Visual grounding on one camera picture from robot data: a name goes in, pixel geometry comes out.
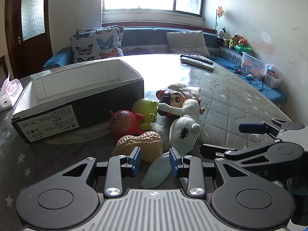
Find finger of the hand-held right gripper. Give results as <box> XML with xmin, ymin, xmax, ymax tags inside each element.
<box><xmin>238</xmin><ymin>119</ymin><xmax>282</xmax><ymax>139</ymax></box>
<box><xmin>200</xmin><ymin>142</ymin><xmax>280</xmax><ymax>167</ymax></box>

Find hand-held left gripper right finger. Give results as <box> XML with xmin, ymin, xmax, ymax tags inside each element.
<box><xmin>169</xmin><ymin>147</ymin><xmax>243</xmax><ymax>196</ymax></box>

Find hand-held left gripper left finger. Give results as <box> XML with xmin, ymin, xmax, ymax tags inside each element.
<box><xmin>61</xmin><ymin>147</ymin><xmax>141</xmax><ymax>197</ymax></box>

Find tan peanut toy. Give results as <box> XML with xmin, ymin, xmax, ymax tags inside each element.
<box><xmin>112</xmin><ymin>131</ymin><xmax>163</xmax><ymax>163</ymax></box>

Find pale green pod toy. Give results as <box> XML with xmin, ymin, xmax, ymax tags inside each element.
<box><xmin>141</xmin><ymin>152</ymin><xmax>174</xmax><ymax>189</ymax></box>

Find white plush rabbit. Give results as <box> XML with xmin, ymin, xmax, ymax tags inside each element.
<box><xmin>157</xmin><ymin>83</ymin><xmax>210</xmax><ymax>190</ymax></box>

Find red round toy figure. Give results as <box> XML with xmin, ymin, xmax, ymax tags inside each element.
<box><xmin>109</xmin><ymin>110</ymin><xmax>145</xmax><ymax>140</ymax></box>

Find green round toy figure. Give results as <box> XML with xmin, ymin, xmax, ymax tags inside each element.
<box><xmin>131</xmin><ymin>98</ymin><xmax>159</xmax><ymax>130</ymax></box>

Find black cardboard box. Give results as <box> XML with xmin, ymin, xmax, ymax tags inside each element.
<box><xmin>11</xmin><ymin>59</ymin><xmax>145</xmax><ymax>145</ymax></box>

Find small toy parts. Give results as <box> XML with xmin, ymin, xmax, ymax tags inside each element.
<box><xmin>234</xmin><ymin>68</ymin><xmax>256</xmax><ymax>80</ymax></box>

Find clear plastic storage box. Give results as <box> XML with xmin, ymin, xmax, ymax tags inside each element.
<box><xmin>241</xmin><ymin>52</ymin><xmax>275</xmax><ymax>80</ymax></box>

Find black-haired doll figurine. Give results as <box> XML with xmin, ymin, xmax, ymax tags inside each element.
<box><xmin>156</xmin><ymin>90</ymin><xmax>206</xmax><ymax>119</ymax></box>

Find green plastic bowl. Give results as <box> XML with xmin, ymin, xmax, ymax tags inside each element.
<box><xmin>235</xmin><ymin>44</ymin><xmax>252</xmax><ymax>55</ymax></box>

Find white remote control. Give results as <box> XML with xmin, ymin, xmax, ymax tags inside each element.
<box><xmin>180</xmin><ymin>57</ymin><xmax>215</xmax><ymax>72</ymax></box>

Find orange tiger plush toy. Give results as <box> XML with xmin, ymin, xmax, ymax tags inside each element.
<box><xmin>238</xmin><ymin>36</ymin><xmax>250</xmax><ymax>48</ymax></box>

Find yellow green plush toy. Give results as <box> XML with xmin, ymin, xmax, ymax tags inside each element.
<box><xmin>225</xmin><ymin>34</ymin><xmax>241</xmax><ymax>50</ymax></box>

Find black remote control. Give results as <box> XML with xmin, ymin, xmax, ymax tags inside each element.
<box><xmin>180</xmin><ymin>54</ymin><xmax>213</xmax><ymax>64</ymax></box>

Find white pillow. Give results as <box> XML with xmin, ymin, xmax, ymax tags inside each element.
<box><xmin>166</xmin><ymin>30</ymin><xmax>211</xmax><ymax>58</ymax></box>

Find butterfly print pillow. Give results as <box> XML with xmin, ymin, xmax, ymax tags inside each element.
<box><xmin>76</xmin><ymin>26</ymin><xmax>125</xmax><ymax>47</ymax></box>
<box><xmin>70</xmin><ymin>28</ymin><xmax>124</xmax><ymax>63</ymax></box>

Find colourful pinwheel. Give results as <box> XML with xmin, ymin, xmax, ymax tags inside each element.
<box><xmin>214</xmin><ymin>5</ymin><xmax>225</xmax><ymax>30</ymax></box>

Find blue sofa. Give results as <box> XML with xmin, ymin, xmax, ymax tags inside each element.
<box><xmin>42</xmin><ymin>26</ymin><xmax>288</xmax><ymax>104</ymax></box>

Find white tissue pack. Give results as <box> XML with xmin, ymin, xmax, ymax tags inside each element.
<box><xmin>0</xmin><ymin>72</ymin><xmax>23</xmax><ymax>112</ymax></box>

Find dark wooden chair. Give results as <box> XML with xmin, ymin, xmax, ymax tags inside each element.
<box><xmin>0</xmin><ymin>55</ymin><xmax>8</xmax><ymax>78</ymax></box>

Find dark wooden door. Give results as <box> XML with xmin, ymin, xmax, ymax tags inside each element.
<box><xmin>5</xmin><ymin>0</ymin><xmax>53</xmax><ymax>78</ymax></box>

